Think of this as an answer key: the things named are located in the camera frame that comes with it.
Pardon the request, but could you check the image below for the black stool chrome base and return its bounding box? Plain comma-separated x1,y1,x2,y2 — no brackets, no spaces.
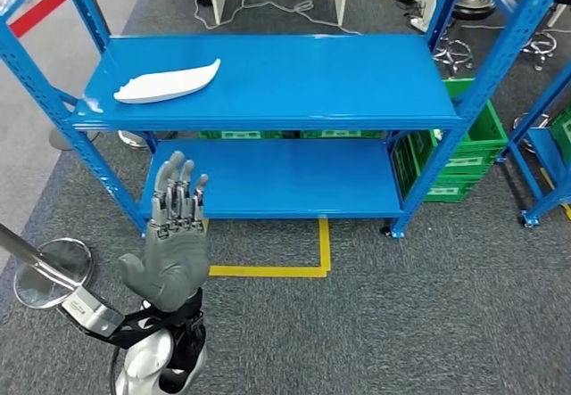
519,0,571,71
431,0,496,78

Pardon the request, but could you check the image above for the white curved plastic part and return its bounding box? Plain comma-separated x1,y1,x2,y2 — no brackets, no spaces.
113,58,221,105

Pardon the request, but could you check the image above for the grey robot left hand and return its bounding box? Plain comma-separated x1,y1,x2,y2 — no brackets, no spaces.
118,150,211,314

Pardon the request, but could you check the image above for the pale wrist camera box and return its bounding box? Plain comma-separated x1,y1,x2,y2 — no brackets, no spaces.
60,285,126,339

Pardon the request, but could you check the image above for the white cable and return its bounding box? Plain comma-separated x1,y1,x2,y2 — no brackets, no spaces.
194,0,363,36

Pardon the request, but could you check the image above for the red barrier belt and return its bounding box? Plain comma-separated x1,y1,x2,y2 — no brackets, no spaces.
9,0,68,39

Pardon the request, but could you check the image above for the black pole with round base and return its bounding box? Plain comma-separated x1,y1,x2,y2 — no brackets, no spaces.
48,128,101,152

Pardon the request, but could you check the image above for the dark belt stanchion post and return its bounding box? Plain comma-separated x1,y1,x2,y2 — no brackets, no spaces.
76,0,157,150

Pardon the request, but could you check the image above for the chrome stanchion with round base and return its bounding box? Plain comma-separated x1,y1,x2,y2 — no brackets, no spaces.
0,222,94,309

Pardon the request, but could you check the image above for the green plastic crate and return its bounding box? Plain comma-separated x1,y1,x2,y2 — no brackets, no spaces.
421,173,485,203
549,105,571,166
300,129,384,140
392,78,508,181
198,130,282,141

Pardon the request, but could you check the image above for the blue metal shelf rack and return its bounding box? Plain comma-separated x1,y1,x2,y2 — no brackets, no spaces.
497,61,571,228
0,0,571,240

